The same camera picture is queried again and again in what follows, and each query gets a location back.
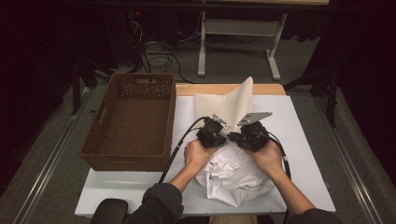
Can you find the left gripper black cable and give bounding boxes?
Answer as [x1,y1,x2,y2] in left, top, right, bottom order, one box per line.
[158,116,208,185]

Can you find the person's right hand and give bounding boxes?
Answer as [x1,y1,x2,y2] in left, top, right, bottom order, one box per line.
[245,140,286,179]

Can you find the white flat board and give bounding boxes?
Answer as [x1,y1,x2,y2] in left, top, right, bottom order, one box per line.
[74,94,336,217]

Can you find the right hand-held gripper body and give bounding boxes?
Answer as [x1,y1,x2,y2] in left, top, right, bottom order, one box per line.
[233,111,274,153]

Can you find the black metal stand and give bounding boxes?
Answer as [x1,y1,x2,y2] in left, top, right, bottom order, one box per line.
[283,66,339,128]
[70,59,115,117]

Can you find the person's left hand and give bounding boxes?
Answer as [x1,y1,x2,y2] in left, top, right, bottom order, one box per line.
[183,138,219,175]

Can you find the brown woven basket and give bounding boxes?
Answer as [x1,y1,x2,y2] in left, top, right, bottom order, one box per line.
[78,73,177,173]

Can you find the black floor cable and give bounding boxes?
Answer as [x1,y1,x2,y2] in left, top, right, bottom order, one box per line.
[141,40,195,84]

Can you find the white shirt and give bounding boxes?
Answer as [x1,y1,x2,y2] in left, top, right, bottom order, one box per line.
[195,141,276,208]

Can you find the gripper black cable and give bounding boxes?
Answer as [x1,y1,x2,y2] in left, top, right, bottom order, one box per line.
[158,116,208,185]
[265,130,292,224]

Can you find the black device with red light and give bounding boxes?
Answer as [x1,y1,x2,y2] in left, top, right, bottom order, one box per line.
[125,8,148,20]

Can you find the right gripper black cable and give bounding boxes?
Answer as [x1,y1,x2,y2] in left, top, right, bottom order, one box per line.
[265,130,292,224]

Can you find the person's beige pants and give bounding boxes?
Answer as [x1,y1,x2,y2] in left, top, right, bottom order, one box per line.
[208,215,260,224]

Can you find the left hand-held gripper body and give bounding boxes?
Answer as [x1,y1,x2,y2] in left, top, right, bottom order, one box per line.
[195,114,232,149]

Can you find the metal floor rail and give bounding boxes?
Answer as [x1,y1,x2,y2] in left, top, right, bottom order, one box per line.
[311,96,386,224]
[12,90,92,224]

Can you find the white metal desk frame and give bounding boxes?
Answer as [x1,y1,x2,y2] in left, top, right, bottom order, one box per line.
[197,0,331,81]

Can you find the beige mesh laundry bag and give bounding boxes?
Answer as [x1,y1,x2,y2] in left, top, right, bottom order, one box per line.
[193,76,255,136]

